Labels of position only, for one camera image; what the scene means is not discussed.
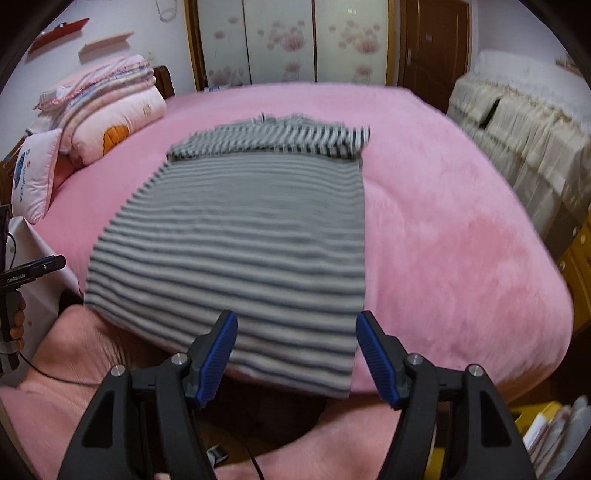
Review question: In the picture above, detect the striped long-sleeve shirt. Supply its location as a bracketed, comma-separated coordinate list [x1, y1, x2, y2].
[83, 111, 372, 400]

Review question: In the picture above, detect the pink ruffled pillow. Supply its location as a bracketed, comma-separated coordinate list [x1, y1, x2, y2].
[34, 54, 148, 112]

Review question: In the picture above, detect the person's pink fleece clothing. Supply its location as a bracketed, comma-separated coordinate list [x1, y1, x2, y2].
[0, 302, 444, 480]

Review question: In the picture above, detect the pink fleece bed blanket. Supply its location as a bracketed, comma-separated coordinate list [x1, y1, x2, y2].
[34, 83, 575, 398]

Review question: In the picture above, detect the white small pillow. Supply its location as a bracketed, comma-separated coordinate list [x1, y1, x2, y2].
[10, 128, 63, 224]

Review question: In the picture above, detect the folded striped thin blanket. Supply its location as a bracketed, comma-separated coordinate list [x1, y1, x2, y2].
[55, 58, 155, 134]

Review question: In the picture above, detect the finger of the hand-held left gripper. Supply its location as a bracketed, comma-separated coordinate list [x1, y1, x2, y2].
[38, 255, 66, 277]

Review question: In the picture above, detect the white lace cover cloth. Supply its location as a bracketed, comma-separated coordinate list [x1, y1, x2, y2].
[471, 50, 591, 139]

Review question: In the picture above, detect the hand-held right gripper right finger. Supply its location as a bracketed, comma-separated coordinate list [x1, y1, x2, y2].
[355, 310, 539, 480]

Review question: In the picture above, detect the light wooden wall shelf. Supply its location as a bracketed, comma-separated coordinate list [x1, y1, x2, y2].
[78, 31, 134, 60]

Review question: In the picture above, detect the brown wooden door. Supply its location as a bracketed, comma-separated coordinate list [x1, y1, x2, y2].
[399, 0, 474, 88]

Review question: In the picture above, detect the floral sliding door wardrobe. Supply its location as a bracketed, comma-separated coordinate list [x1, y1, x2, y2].
[184, 0, 400, 92]

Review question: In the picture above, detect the red wall shelf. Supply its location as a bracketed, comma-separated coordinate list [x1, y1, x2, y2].
[28, 17, 90, 54]

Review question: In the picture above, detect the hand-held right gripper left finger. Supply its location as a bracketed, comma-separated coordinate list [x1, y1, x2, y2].
[55, 309, 239, 480]

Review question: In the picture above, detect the yellow wooden drawer cabinet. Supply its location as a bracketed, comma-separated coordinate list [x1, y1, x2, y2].
[556, 222, 591, 333]

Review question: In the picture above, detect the thin black cable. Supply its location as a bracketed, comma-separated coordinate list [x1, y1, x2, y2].
[17, 353, 109, 385]

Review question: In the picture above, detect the white ribbed object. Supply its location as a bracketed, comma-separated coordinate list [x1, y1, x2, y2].
[526, 396, 591, 480]

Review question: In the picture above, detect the folded cartoon print quilt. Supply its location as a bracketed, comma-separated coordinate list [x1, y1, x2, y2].
[60, 85, 168, 167]

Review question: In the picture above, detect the cream pleated furniture cover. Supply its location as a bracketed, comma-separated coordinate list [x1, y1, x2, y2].
[445, 76, 591, 250]

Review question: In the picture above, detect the person's left hand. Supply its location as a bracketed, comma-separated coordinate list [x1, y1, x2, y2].
[10, 298, 27, 354]

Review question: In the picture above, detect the dark wooden headboard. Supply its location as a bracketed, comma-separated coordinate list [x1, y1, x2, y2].
[152, 65, 176, 100]

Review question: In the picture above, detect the yellow plastic stool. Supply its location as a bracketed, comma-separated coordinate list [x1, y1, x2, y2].
[510, 401, 564, 444]

